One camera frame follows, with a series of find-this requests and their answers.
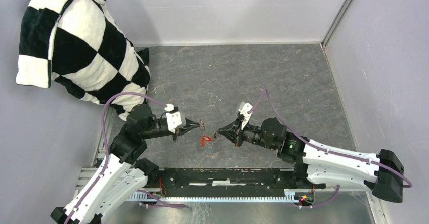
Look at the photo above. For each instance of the black white checkered cloth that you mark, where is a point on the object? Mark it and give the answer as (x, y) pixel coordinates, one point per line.
(77, 44)

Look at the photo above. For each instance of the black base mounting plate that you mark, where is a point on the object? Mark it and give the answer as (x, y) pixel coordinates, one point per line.
(226, 182)

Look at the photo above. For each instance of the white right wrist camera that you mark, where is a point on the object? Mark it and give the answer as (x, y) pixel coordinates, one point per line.
(244, 110)

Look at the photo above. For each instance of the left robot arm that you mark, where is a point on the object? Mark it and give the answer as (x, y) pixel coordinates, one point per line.
(122, 172)

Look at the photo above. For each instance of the aluminium frame rail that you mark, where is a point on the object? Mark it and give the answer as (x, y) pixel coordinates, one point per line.
(272, 185)

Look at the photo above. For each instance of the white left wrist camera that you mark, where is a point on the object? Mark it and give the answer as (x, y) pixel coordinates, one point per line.
(171, 113)

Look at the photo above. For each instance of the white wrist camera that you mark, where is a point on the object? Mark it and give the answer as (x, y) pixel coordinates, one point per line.
(171, 113)
(244, 110)

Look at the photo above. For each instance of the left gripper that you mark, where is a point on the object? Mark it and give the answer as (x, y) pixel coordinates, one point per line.
(189, 125)

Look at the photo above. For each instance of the metal key organizer red handle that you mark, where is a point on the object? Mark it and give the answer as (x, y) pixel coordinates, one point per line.
(204, 137)

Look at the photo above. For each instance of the white toothed cable duct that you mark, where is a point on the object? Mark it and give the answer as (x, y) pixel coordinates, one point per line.
(288, 197)

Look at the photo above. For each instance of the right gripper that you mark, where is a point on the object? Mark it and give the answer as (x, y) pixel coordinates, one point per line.
(231, 130)

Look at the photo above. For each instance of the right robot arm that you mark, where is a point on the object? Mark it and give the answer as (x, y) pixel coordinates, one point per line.
(320, 164)

